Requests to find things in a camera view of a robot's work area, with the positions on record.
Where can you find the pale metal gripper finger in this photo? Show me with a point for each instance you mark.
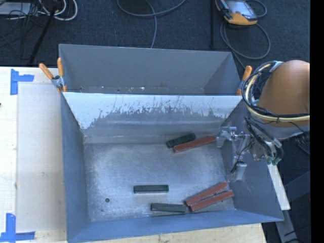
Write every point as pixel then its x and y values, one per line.
pixel 225 135
pixel 239 171

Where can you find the dark green flat block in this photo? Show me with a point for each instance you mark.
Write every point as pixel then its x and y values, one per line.
pixel 181 140
pixel 151 188
pixel 168 207

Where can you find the red-brown flat block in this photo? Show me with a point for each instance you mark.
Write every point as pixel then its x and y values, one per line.
pixel 206 193
pixel 195 144
pixel 212 201

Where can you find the pale wood flat board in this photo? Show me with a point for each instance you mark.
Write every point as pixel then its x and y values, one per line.
pixel 40 156

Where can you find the grey metal bin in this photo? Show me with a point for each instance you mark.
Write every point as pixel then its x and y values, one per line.
pixel 152 166

